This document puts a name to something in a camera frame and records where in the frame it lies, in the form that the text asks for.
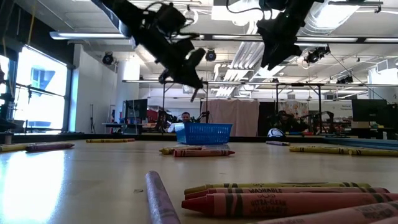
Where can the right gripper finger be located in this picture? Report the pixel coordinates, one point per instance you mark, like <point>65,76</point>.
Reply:
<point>270,57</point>
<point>289,51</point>

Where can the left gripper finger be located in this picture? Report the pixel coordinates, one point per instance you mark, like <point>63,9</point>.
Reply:
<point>196,56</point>
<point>185,76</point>

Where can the pale purple crayon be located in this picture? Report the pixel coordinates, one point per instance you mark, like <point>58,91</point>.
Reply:
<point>278,143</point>

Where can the dark purple crayon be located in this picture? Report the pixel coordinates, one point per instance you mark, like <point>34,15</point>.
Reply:
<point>49,147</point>

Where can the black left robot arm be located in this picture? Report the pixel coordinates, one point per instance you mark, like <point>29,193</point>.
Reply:
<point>124,12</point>

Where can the black spotlight cluster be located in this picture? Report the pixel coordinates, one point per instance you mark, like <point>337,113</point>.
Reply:
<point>315,55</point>

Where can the person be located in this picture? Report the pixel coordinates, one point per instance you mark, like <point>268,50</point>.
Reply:
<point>186,116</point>
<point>284,118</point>

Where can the floral poster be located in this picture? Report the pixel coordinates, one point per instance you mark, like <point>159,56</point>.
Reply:
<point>295,109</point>

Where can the blue plastic basket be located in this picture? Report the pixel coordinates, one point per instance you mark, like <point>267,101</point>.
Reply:
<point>203,133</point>

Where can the beige curtain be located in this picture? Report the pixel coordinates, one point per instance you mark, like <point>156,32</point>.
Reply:
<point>239,115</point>

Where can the white and black ball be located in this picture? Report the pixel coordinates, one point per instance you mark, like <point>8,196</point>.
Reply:
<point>275,133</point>

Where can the long ceiling light strip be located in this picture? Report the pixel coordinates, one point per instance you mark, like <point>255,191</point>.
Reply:
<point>87,35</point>

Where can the thin black tripod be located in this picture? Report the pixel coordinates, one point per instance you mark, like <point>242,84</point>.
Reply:
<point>92,121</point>

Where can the blue mat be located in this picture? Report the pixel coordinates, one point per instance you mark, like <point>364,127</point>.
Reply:
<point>367,143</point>

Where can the orange-red crayon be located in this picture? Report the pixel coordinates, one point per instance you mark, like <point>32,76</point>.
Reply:
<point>311,190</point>

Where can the black equipment stand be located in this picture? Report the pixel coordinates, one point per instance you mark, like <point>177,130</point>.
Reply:
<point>6,115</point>

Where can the grey ribbed air duct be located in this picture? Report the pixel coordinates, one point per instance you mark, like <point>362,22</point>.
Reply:
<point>314,21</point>

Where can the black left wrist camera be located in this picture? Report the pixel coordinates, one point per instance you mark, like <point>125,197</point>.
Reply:
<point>171,18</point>

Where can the black background table frame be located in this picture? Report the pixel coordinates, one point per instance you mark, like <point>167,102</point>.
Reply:
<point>163,102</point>
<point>319,102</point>

